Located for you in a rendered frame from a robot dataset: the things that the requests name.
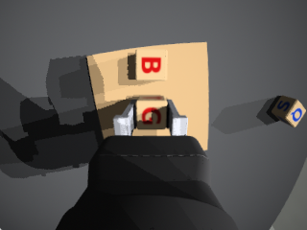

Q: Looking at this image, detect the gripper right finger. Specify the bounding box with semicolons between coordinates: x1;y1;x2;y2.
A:
166;99;188;136

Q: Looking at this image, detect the wooden letter block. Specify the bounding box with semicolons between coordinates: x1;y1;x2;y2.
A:
135;49;168;81
135;96;167;129
272;96;306;127

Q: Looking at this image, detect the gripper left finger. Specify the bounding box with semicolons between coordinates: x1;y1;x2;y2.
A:
113;100;137;136

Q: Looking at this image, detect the tan flat mat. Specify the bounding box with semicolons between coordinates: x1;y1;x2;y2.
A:
87;42;208;150

